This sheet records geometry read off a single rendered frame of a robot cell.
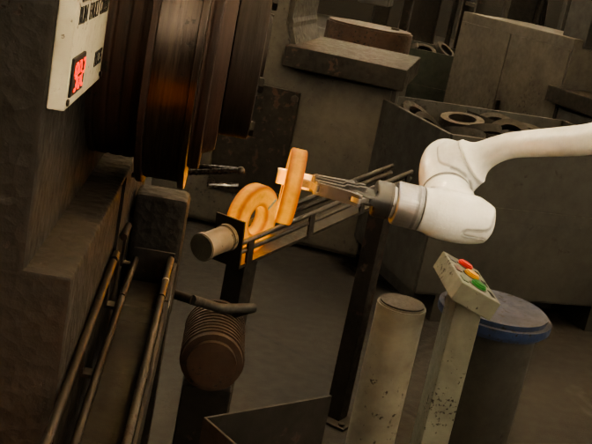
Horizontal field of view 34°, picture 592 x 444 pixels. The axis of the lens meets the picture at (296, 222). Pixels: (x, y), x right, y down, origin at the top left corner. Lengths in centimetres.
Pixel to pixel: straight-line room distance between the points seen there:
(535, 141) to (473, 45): 410
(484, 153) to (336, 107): 220
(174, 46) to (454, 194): 81
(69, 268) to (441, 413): 149
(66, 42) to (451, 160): 112
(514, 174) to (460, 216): 184
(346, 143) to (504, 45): 183
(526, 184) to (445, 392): 151
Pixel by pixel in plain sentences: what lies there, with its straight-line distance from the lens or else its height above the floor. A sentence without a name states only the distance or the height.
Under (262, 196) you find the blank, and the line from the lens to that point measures 210.
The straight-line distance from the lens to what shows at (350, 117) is 421.
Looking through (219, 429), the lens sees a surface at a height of 72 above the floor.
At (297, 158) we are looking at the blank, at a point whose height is 89.
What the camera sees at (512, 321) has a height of 43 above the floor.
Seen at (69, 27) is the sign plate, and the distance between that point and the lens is 110.
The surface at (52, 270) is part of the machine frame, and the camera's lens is 117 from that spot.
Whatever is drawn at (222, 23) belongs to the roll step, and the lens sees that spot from 139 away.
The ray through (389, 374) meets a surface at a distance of 238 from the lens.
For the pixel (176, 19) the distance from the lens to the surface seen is 134.
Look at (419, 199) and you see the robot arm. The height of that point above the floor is 86.
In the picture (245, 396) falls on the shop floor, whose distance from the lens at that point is 292.
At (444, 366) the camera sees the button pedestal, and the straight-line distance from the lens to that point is 245.
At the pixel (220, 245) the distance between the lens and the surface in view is 201.
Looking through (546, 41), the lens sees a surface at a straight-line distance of 553.
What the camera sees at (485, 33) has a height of 100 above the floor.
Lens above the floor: 128
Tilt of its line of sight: 15 degrees down
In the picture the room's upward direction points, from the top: 11 degrees clockwise
